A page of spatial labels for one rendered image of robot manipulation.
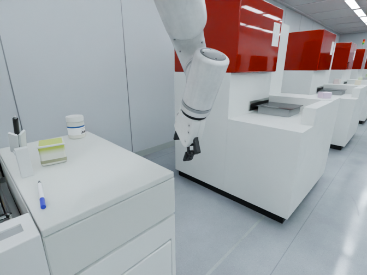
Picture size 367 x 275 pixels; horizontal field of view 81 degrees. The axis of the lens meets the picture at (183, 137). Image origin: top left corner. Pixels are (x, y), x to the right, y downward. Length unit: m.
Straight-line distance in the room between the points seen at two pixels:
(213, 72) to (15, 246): 0.50
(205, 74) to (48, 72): 2.24
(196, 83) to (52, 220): 0.42
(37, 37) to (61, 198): 2.16
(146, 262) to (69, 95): 2.19
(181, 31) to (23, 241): 0.48
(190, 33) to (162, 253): 0.64
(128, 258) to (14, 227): 0.28
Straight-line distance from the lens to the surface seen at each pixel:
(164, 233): 0.74
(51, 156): 0.80
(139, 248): 0.69
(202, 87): 0.51
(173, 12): 0.43
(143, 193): 0.60
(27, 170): 0.76
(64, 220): 0.53
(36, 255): 0.55
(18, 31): 2.60
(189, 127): 0.58
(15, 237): 0.54
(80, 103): 2.72
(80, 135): 1.04
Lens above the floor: 1.26
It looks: 18 degrees down
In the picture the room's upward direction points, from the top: straight up
